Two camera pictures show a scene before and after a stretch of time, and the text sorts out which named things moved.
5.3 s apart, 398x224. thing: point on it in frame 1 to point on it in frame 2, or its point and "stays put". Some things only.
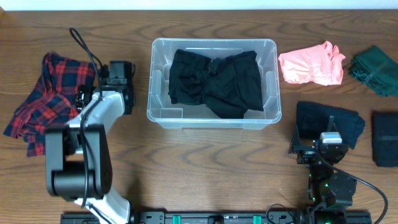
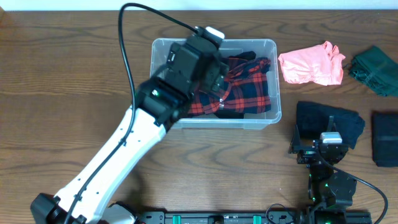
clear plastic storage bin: (214, 82) stays put
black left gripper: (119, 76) to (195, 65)
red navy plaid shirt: (52, 103) to (245, 89)
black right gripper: (295, 147) stays put
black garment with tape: (313, 119) stays put
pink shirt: (321, 64) stays put
